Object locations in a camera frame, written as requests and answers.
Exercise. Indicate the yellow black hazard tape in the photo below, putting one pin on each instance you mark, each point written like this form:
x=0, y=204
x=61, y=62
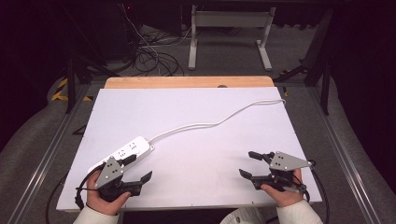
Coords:
x=59, y=97

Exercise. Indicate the person's left white sleeve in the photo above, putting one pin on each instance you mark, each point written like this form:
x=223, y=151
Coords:
x=93, y=217

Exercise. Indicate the white metal desk frame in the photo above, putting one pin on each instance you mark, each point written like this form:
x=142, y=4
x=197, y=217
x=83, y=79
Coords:
x=230, y=19

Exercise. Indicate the person's left hand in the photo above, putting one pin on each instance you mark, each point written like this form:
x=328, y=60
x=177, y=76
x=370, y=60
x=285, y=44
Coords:
x=102, y=200

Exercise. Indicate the person's right white sleeve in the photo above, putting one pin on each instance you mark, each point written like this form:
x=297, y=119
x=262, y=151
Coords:
x=299, y=214

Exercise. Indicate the person's right hand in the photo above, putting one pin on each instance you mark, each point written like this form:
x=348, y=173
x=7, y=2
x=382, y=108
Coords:
x=280, y=195

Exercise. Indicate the person's white clothing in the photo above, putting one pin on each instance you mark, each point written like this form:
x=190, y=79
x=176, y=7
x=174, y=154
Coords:
x=243, y=217

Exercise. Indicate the aluminium floor rail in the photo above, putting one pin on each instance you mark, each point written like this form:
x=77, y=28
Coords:
x=46, y=158
x=342, y=161

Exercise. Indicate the white power strip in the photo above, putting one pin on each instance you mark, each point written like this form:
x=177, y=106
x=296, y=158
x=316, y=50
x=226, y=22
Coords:
x=130, y=147

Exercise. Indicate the black metal stand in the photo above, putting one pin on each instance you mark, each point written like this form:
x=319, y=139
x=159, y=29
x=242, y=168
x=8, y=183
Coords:
x=71, y=84
x=325, y=87

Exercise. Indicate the person's white sleeve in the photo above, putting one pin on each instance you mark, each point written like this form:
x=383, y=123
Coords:
x=93, y=217
x=299, y=214

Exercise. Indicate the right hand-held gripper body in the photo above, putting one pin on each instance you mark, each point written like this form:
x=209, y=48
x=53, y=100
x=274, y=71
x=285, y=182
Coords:
x=285, y=161

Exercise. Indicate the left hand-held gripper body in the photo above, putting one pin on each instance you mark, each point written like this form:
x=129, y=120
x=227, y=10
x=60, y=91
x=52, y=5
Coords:
x=107, y=174

